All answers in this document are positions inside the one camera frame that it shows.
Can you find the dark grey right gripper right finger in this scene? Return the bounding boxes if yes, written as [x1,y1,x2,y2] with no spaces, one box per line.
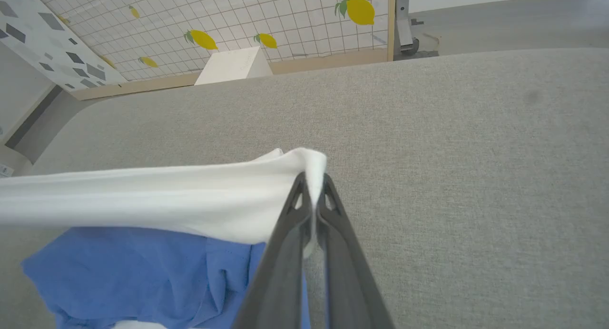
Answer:
[316,174,395,329]

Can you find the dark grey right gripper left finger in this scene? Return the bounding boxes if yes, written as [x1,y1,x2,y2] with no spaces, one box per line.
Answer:
[232,173,315,329]

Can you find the blue and white t-shirt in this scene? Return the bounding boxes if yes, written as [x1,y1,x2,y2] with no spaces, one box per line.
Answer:
[0,147,329,329]

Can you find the grey fabric sofa cushion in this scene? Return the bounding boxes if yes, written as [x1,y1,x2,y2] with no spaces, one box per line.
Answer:
[0,48,609,329]

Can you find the lemon print grid partition panel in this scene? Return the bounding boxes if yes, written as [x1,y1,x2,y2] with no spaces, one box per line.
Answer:
[29,0,396,100]

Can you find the grey metal panel stand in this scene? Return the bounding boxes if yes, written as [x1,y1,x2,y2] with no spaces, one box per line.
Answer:
[395,0,441,59]

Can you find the white grey terrazzo pattern panel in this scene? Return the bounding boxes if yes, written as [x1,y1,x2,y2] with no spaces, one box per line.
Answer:
[0,0,129,91]

